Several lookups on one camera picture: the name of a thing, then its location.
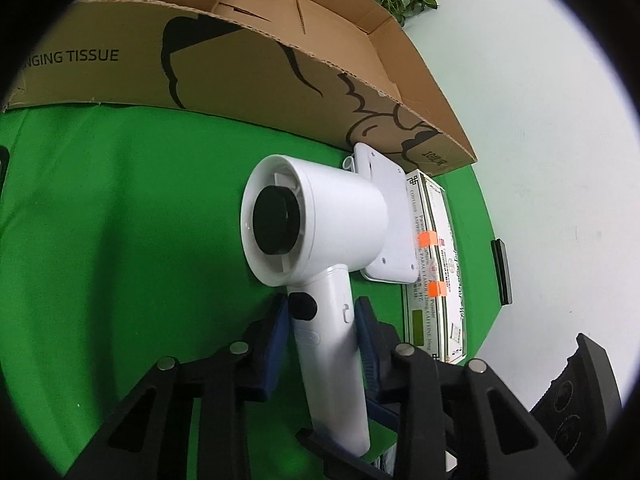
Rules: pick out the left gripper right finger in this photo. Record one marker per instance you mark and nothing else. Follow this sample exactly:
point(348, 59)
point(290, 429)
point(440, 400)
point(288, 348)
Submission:
point(451, 421)

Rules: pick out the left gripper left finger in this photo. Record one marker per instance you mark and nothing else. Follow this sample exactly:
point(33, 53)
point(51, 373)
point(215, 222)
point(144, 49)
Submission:
point(189, 419)

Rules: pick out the white rectangular plastic device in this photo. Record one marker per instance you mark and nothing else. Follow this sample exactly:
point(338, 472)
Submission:
point(397, 262)

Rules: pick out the white handheld hair dryer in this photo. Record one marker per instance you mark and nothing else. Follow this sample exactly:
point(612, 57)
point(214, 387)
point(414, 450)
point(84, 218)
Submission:
point(305, 227)

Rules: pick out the green white medicine box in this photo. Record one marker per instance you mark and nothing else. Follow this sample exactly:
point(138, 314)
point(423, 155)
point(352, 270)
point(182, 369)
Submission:
point(434, 317)

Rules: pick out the black panel with dials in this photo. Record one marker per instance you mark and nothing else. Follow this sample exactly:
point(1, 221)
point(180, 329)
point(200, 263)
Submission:
point(579, 408)

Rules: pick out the black clamp on table edge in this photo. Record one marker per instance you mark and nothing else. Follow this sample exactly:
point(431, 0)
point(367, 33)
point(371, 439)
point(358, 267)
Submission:
point(498, 249)

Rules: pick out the green table cloth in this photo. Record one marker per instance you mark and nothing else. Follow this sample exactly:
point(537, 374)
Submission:
point(120, 243)

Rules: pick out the large shallow cardboard box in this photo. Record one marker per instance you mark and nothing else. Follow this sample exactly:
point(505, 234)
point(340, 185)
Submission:
point(340, 72)

